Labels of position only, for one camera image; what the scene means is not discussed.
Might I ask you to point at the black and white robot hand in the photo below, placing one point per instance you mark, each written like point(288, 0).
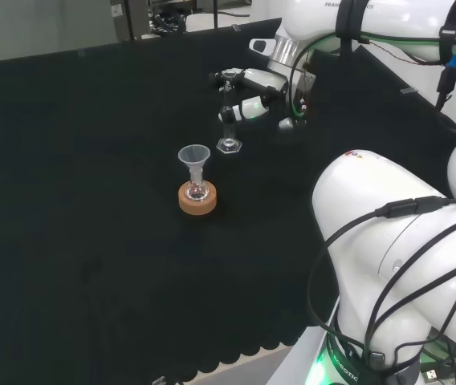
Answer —
point(264, 80)

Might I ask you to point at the clear glass graduated cylinder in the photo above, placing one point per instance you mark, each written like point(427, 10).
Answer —
point(229, 145)

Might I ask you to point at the clear plastic funnel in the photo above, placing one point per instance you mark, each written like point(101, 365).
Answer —
point(194, 155)

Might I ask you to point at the clear round-bottom flask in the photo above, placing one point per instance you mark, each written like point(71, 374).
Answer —
point(196, 192)

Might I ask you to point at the grey equipment cabinet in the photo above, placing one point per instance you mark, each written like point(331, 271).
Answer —
point(129, 18)

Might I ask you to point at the black bench cloth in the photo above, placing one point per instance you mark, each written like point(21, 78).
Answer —
point(91, 200)

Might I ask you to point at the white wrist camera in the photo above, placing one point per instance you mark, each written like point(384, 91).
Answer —
point(261, 46)

